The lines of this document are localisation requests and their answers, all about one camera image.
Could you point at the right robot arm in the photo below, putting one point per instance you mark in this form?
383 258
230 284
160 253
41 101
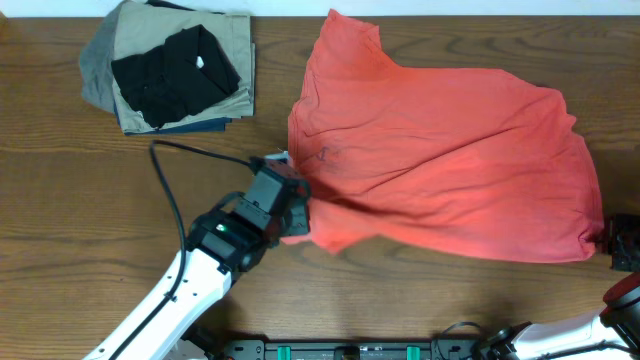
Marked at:
610 333

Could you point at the red t-shirt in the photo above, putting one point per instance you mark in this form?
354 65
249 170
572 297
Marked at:
469 161

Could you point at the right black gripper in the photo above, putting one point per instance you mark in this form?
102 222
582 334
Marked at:
622 240

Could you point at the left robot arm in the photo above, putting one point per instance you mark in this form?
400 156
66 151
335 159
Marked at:
222 244

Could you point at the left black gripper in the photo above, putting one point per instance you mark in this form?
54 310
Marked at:
298 206

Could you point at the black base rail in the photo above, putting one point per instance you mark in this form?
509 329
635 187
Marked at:
448 348

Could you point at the beige folded garment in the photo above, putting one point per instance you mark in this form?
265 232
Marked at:
142 27

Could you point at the black folded garment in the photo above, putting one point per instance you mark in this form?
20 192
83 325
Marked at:
185 75

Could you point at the grey folded garment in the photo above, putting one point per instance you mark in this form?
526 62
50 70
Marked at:
95 63

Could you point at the navy folded garment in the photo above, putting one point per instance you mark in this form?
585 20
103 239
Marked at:
211 125

